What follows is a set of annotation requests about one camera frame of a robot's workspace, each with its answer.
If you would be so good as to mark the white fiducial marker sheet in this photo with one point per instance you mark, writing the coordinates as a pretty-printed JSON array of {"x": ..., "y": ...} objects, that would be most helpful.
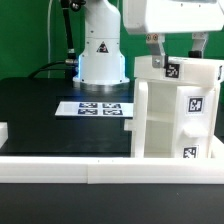
[{"x": 94, "y": 109}]

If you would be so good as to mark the white cabinet body box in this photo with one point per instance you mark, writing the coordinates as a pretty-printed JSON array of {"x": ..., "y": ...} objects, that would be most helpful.
[{"x": 173, "y": 120}]

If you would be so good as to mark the white cabinet door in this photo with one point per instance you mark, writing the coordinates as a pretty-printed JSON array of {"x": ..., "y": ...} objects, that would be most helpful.
[
  {"x": 137, "y": 125},
  {"x": 193, "y": 122}
]

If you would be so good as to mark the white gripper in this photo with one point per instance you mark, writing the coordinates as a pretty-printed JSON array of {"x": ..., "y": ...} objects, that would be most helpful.
[{"x": 173, "y": 16}]

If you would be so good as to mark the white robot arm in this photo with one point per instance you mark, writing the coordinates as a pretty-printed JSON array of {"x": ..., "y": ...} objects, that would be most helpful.
[{"x": 102, "y": 64}]

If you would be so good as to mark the white U-shaped fence frame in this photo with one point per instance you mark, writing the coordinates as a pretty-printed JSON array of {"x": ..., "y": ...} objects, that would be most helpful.
[{"x": 111, "y": 170}]

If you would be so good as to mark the white cabinet top block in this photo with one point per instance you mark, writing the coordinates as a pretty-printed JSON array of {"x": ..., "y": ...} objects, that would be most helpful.
[{"x": 183, "y": 71}]

